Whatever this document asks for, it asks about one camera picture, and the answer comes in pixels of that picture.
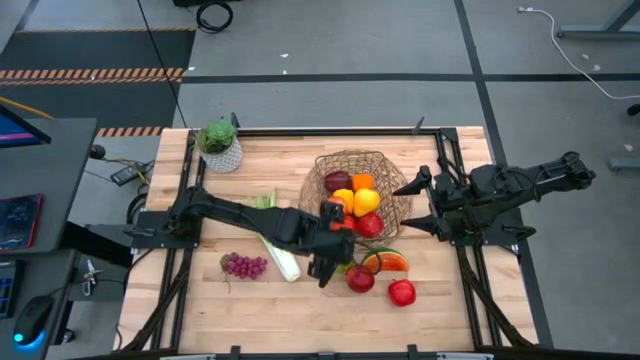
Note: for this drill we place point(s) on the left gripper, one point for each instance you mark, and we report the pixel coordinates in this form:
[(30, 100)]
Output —
[(330, 247)]

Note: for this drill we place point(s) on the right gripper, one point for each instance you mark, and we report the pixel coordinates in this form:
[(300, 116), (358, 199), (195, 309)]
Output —
[(455, 205)]

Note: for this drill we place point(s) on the red tomato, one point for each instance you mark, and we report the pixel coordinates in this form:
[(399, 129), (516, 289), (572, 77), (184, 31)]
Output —
[(348, 223)]

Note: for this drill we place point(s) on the dark red apple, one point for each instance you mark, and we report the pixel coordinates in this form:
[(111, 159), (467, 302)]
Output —
[(360, 279)]

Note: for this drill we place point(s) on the bright red apple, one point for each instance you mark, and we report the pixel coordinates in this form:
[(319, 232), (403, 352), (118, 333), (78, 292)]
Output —
[(402, 293), (370, 225)]

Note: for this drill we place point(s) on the yellow pear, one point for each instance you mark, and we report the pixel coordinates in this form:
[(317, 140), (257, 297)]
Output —
[(366, 201)]

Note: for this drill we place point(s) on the yellow bell pepper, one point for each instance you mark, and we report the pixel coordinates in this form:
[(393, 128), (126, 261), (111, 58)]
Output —
[(346, 195)]

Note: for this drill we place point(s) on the orange fruit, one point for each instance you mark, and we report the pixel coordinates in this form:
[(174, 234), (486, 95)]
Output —
[(363, 181)]

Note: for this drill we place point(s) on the watermelon slice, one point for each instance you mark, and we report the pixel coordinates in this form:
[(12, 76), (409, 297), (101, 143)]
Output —
[(390, 261)]

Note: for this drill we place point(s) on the dark plum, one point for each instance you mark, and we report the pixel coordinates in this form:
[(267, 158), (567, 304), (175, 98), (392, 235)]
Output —
[(337, 181)]

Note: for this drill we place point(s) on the purple grape bunch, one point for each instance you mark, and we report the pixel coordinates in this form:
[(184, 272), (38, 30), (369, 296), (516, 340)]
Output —
[(245, 266)]

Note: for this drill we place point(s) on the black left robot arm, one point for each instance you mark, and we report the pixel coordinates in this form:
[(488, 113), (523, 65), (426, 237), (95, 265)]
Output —
[(240, 212)]

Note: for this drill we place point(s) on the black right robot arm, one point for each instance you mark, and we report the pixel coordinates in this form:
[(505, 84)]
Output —
[(520, 182)]

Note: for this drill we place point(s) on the succulent in patterned white pot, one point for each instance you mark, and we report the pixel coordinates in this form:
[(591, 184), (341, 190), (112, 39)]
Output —
[(217, 145)]

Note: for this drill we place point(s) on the grey block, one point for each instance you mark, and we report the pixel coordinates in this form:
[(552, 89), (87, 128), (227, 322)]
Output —
[(625, 164)]

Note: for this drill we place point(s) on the black power adapter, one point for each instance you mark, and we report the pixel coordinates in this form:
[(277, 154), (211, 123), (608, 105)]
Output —
[(130, 173)]

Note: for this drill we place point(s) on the black caster wheel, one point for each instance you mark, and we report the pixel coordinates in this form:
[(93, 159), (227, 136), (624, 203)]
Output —
[(635, 110)]

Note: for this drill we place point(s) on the silver carabiner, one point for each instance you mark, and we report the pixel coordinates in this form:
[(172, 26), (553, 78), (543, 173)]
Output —
[(90, 277)]

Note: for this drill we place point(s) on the black round knob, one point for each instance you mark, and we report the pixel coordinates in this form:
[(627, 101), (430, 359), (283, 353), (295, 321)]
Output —
[(97, 151)]

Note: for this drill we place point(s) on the grey table leg base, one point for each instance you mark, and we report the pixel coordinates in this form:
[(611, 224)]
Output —
[(600, 33)]

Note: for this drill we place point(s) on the dark grey desk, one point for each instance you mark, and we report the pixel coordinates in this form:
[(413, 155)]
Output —
[(50, 165)]

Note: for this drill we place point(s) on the black hazard-striped floor mat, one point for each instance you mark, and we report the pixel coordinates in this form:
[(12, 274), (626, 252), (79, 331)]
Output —
[(100, 50)]

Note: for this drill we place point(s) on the black computer mouse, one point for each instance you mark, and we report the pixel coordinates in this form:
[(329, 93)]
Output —
[(32, 320)]

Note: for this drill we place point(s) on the red-edged tablet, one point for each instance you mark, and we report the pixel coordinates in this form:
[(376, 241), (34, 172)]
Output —
[(20, 222)]

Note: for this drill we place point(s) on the black keyboard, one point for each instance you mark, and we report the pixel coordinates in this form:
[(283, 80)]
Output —
[(6, 290)]

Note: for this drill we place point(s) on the computer monitor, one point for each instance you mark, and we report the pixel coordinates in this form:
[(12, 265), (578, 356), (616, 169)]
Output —
[(20, 132)]

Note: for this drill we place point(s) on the black aluminium table frame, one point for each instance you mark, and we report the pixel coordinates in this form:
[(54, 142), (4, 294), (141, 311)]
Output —
[(270, 132)]

